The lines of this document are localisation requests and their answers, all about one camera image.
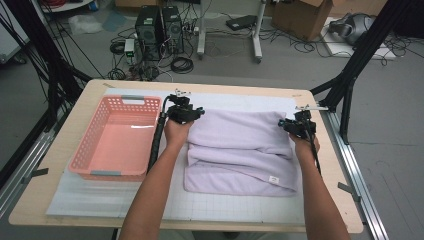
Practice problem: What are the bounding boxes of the small white power unit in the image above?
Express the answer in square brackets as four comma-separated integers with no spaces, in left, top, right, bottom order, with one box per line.
[123,38,136,64]

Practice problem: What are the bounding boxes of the teal sheet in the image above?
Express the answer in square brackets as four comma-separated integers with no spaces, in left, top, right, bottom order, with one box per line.
[101,11,128,33]

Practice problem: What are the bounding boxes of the clear plastic bag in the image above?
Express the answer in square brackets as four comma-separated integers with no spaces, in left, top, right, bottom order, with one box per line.
[68,14,103,36]

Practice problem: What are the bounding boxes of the black sleeved gripper cable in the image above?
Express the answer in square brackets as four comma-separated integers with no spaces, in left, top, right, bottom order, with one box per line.
[147,95,174,175]

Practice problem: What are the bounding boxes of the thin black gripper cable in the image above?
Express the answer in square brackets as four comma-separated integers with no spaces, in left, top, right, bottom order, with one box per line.
[306,124,323,177]

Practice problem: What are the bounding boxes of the large cardboard box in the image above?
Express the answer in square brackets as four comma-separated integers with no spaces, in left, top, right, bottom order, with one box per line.
[329,0,389,18]

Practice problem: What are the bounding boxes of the white grid mat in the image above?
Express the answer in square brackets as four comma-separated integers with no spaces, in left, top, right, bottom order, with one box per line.
[45,87,329,225]

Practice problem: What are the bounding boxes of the flat black box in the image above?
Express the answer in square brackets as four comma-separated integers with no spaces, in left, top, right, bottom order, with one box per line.
[225,14,258,32]

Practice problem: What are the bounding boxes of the white floor board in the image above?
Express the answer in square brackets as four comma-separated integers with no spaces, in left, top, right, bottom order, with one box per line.
[320,16,398,61]

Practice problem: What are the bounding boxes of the pink plastic basket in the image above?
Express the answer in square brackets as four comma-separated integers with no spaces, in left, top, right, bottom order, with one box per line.
[68,94,164,183]

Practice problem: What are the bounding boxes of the person's left hand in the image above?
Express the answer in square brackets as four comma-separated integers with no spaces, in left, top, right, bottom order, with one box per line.
[163,118,195,151]

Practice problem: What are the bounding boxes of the coiled black cable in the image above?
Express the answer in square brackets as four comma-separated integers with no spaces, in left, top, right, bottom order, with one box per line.
[170,56,195,75]
[107,68,127,81]
[109,41,126,56]

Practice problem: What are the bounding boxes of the person's right hand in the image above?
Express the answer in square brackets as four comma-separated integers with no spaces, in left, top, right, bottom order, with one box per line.
[289,132,322,165]

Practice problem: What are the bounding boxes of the white power strip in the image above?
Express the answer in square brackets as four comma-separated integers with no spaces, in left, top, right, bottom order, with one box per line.
[183,21,201,36]

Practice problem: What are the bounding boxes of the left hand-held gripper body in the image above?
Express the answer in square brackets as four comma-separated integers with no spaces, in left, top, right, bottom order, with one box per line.
[166,88,193,125]

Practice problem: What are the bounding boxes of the open-flap cardboard box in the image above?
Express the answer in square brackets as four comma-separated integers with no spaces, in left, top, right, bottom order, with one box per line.
[271,0,334,42]

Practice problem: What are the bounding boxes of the grey metal bracket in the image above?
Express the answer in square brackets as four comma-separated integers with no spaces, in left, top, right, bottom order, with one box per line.
[21,167,49,184]
[337,181,363,203]

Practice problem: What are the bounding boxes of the grey robot head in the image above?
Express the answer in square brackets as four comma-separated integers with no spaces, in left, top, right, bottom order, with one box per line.
[328,13,376,46]

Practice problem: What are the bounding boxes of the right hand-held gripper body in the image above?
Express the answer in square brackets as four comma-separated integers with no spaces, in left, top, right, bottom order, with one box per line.
[287,104,329,140]

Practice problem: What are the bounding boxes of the white round table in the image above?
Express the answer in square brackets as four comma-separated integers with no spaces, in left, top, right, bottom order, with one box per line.
[39,0,94,14]

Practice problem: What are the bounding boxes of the dark bulky object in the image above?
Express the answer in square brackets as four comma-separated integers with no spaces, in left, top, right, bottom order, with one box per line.
[393,0,424,38]

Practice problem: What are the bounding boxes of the lavender printed towel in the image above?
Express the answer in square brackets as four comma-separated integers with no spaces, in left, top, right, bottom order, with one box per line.
[183,109,299,198]

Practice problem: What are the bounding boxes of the black frame post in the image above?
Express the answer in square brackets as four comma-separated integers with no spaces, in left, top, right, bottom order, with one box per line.
[309,0,414,146]
[0,0,93,133]

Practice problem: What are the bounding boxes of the aluminium rail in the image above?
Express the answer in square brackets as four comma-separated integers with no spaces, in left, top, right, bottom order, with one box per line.
[0,128,58,219]
[319,105,390,240]

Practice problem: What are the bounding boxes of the black computer tower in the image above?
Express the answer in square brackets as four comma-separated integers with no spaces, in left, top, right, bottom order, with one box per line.
[162,5,184,54]
[134,5,164,61]

